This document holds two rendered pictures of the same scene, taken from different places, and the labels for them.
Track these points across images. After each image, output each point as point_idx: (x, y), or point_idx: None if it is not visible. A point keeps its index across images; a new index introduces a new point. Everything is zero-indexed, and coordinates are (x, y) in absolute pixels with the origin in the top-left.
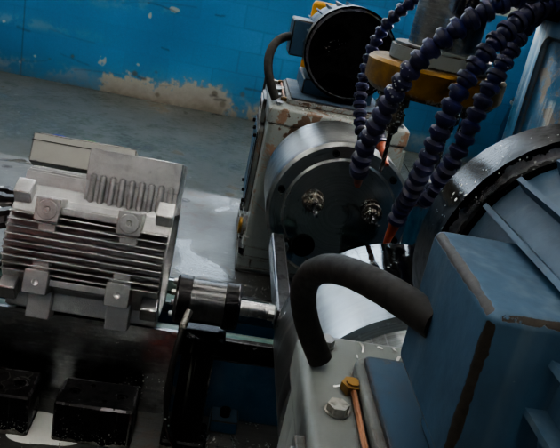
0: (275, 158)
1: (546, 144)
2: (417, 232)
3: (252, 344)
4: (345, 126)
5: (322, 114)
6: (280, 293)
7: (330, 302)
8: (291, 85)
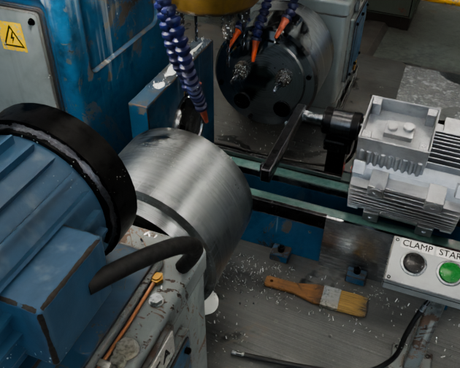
0: (224, 226)
1: None
2: (168, 119)
3: (297, 164)
4: (146, 172)
5: (131, 226)
6: (298, 114)
7: (316, 33)
8: (90, 344)
